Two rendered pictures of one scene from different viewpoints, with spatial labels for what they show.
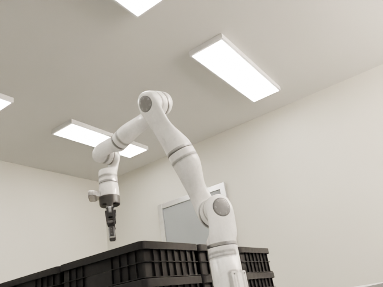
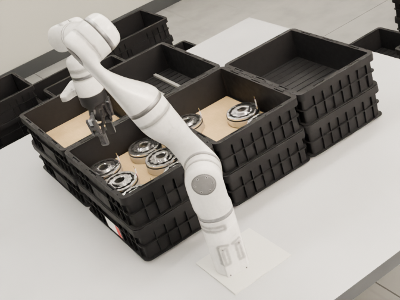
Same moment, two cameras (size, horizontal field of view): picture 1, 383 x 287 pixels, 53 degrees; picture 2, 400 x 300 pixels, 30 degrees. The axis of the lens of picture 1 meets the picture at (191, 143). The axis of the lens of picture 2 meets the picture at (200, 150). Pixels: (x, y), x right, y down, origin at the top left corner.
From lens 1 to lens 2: 1.52 m
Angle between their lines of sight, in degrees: 62
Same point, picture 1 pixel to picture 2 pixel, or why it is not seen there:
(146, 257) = (134, 208)
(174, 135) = (125, 101)
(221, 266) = (209, 240)
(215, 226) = (197, 206)
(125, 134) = not seen: hidden behind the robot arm
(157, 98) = (87, 55)
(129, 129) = not seen: hidden behind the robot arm
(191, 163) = (158, 133)
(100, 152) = (56, 46)
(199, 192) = (181, 149)
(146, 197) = not seen: outside the picture
